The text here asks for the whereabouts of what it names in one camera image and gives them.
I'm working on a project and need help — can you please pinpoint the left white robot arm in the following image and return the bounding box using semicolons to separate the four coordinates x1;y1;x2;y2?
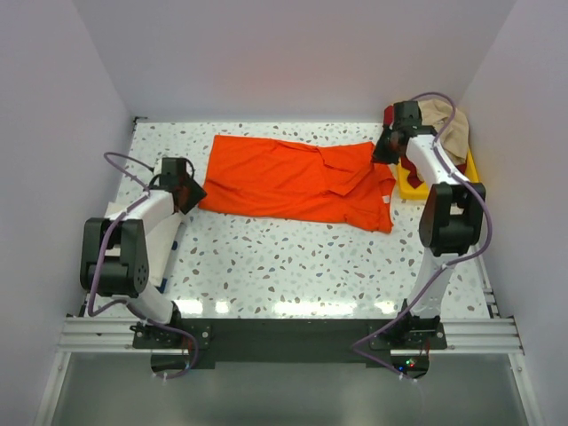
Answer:
80;157;207;348

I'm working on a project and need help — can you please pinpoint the aluminium frame rail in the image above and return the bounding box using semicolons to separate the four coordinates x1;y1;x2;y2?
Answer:
56;317;138;353

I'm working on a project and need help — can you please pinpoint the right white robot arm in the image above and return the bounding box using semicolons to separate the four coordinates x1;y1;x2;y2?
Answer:
372;100;486;349

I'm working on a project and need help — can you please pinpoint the yellow plastic tray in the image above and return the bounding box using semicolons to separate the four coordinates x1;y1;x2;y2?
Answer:
396;149;479;201

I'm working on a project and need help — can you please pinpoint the orange t shirt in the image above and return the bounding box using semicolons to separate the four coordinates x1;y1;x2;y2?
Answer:
199;135;396;233

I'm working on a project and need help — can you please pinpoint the dark red t shirt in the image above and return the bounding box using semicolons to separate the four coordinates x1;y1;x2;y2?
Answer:
383;105;468;189

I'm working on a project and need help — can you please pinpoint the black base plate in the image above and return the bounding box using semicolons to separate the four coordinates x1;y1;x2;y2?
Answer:
130;318;448;377

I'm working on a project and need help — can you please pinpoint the folded cream t shirt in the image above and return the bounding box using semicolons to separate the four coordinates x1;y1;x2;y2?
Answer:
104;201;187;288

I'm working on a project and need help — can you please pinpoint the beige t shirt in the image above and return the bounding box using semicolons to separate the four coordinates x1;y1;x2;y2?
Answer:
418;99;469;165

